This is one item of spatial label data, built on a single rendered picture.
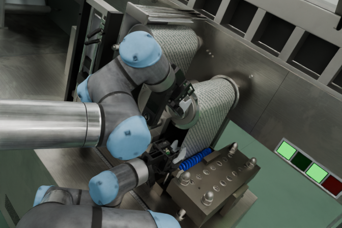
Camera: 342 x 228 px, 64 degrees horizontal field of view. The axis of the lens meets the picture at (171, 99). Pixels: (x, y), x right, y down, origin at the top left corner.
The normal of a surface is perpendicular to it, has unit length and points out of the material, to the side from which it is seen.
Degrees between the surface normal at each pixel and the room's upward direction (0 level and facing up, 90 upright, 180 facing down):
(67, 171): 0
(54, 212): 35
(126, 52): 49
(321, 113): 90
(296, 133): 90
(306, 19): 90
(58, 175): 0
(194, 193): 0
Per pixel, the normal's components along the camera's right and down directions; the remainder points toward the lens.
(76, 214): 0.07, -0.96
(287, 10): -0.65, 0.18
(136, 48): -0.29, -0.37
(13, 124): 0.52, -0.11
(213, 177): 0.33, -0.80
